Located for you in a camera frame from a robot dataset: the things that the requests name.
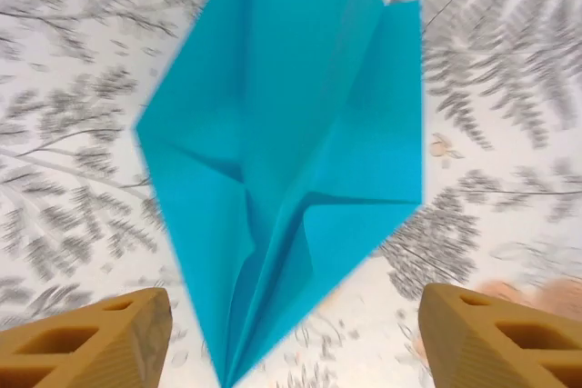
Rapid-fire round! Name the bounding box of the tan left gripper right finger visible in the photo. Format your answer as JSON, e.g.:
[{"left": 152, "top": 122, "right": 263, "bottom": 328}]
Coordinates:
[{"left": 416, "top": 282, "right": 582, "bottom": 388}]

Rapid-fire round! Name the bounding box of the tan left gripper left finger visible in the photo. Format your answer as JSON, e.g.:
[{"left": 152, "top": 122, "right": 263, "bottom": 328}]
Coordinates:
[{"left": 0, "top": 286, "right": 174, "bottom": 388}]

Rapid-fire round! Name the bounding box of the blue cloth sheet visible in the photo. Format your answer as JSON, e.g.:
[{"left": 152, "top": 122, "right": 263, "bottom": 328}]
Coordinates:
[{"left": 135, "top": 0, "right": 427, "bottom": 388}]

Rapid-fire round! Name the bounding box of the floral patterned table mat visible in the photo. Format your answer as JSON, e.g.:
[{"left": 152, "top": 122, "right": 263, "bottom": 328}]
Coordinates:
[{"left": 0, "top": 0, "right": 582, "bottom": 388}]

